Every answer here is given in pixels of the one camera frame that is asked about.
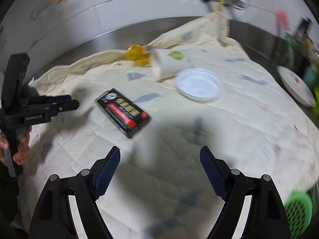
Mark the cream quilted cloth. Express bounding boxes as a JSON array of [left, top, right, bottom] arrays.
[[19, 12, 318, 238]]

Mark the white paper cup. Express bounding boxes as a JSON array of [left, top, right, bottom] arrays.
[[150, 49, 195, 81]]

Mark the pink dish brush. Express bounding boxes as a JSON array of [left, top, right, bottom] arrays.
[[276, 10, 290, 31]]

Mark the black cigarette box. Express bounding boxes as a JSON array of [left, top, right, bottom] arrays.
[[95, 88, 151, 139]]

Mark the person's left hand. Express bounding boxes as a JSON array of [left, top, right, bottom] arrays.
[[1, 126, 32, 166]]

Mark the green utensil holder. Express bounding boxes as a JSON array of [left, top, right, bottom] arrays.
[[280, 31, 303, 70]]

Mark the green plastic basket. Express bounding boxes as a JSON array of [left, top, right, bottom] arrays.
[[284, 191, 312, 239]]

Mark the white lid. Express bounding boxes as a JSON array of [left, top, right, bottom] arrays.
[[174, 68, 223, 103]]

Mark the white ceramic bowl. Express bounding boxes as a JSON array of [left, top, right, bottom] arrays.
[[277, 66, 316, 108]]

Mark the yellow plastic wrapper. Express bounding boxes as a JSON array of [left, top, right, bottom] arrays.
[[126, 44, 153, 66]]

